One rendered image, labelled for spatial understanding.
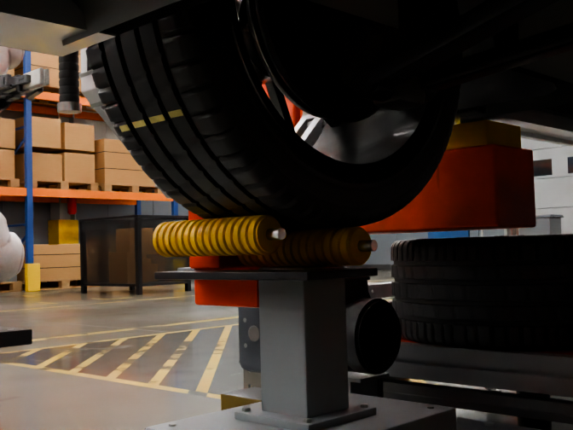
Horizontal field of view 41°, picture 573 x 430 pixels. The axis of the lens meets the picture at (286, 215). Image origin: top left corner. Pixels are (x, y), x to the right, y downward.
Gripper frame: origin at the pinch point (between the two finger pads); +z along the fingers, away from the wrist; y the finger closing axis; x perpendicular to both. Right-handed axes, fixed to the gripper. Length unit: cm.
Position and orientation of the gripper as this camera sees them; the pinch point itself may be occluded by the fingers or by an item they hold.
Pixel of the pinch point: (36, 78)
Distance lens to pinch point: 158.8
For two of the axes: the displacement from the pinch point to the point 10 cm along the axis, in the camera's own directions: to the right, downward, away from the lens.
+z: 7.2, -0.5, -6.9
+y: -7.0, -0.1, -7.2
